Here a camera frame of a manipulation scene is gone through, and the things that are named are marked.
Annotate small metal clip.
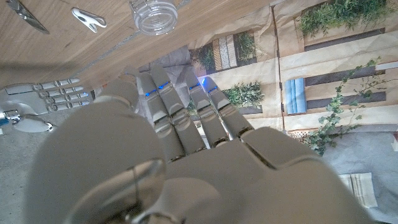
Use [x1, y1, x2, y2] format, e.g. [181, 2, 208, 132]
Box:
[71, 7, 108, 34]

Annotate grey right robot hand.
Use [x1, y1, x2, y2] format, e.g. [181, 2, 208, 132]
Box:
[0, 77, 91, 134]

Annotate small glass clasp jar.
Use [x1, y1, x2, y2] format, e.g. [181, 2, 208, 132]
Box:
[129, 0, 179, 36]

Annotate wooden table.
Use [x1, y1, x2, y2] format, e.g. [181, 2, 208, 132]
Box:
[76, 0, 192, 77]

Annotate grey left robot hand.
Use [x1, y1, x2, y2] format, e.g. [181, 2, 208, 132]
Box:
[23, 63, 374, 224]

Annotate red handled knife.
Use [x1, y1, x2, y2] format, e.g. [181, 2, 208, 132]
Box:
[5, 0, 50, 35]

